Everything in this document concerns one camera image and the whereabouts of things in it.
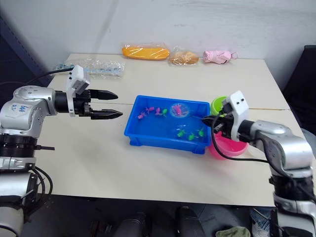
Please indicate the small blue patterned packet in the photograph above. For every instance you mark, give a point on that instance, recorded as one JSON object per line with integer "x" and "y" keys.
{"x": 60, "y": 66}

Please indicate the pink folded umbrella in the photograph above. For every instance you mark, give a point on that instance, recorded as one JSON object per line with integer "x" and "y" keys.
{"x": 217, "y": 56}

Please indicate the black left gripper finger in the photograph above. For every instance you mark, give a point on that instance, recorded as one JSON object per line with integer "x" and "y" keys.
{"x": 107, "y": 114}
{"x": 105, "y": 95}

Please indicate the pink toy bucket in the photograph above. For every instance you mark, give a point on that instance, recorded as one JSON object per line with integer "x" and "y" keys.
{"x": 234, "y": 150}

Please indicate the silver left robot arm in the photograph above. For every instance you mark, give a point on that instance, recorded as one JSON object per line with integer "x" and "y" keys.
{"x": 27, "y": 108}

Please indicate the clear plastic bag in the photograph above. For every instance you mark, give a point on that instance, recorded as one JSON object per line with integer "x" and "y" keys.
{"x": 106, "y": 69}

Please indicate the green toy fish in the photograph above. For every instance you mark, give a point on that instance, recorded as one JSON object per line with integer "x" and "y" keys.
{"x": 181, "y": 133}
{"x": 191, "y": 136}
{"x": 163, "y": 112}

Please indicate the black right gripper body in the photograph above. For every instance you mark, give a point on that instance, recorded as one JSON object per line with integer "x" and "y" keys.
{"x": 225, "y": 126}

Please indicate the small blue fish net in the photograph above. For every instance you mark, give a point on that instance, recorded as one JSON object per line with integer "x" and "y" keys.
{"x": 186, "y": 108}

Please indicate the green toy bucket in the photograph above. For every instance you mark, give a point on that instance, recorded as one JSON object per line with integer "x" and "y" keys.
{"x": 216, "y": 105}

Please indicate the blue plastic tub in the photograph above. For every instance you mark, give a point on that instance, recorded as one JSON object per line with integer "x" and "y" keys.
{"x": 148, "y": 128}

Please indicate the brown bread in plastic bag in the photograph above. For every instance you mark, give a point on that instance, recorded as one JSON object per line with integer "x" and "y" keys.
{"x": 184, "y": 58}

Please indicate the dark blue metal rack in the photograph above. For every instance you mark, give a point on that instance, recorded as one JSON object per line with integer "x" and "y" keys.
{"x": 14, "y": 44}

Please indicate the blue denim cloth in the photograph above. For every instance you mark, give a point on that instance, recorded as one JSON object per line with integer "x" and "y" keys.
{"x": 259, "y": 219}

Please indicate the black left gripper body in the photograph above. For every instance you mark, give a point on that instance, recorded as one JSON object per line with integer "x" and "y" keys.
{"x": 82, "y": 106}

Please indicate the orange bread in plastic wrap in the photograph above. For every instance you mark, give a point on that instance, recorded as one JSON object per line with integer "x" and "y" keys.
{"x": 145, "y": 53}

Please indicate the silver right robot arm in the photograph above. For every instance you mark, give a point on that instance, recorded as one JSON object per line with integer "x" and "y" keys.
{"x": 291, "y": 145}

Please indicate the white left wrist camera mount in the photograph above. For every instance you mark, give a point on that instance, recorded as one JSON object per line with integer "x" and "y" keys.
{"x": 76, "y": 76}

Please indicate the green cloth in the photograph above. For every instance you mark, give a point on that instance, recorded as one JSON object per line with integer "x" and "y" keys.
{"x": 233, "y": 232}

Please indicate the pink toy fish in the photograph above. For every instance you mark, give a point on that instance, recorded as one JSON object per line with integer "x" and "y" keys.
{"x": 141, "y": 115}
{"x": 178, "y": 109}
{"x": 149, "y": 108}
{"x": 158, "y": 111}

